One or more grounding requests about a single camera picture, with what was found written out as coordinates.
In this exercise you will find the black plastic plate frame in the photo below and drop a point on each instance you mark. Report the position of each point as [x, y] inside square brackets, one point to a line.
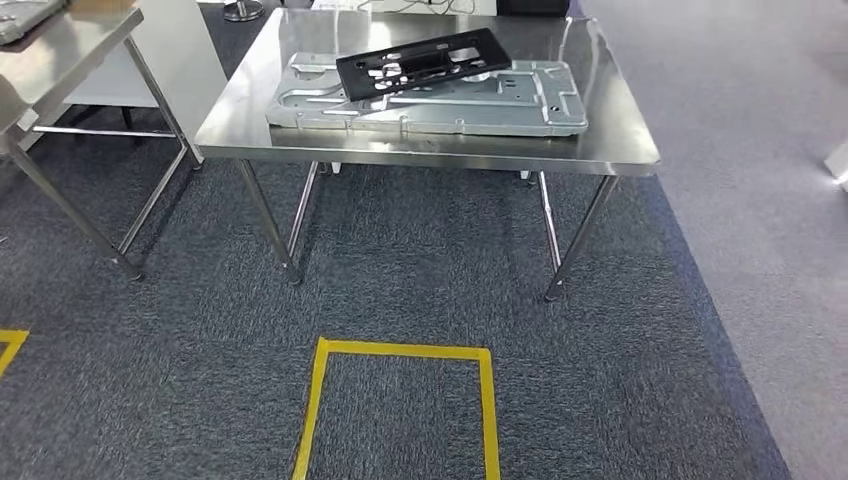
[358, 76]

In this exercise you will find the stainless steel workbench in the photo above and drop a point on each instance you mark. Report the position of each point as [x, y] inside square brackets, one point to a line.
[265, 142]

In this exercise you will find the silver stamped metal panel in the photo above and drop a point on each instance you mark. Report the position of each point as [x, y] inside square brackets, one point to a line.
[464, 112]

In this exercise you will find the white desk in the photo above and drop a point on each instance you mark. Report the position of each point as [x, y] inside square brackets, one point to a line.
[331, 5]

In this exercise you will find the white cabinet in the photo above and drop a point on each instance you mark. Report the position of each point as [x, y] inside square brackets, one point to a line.
[172, 46]

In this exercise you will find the stainless steel side table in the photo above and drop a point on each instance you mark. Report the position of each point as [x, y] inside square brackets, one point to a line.
[60, 53]

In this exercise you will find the grey metal panel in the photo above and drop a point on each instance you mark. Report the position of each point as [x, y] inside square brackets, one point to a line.
[26, 20]

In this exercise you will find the chrome stanchion post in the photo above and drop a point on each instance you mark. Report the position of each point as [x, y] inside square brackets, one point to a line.
[244, 10]

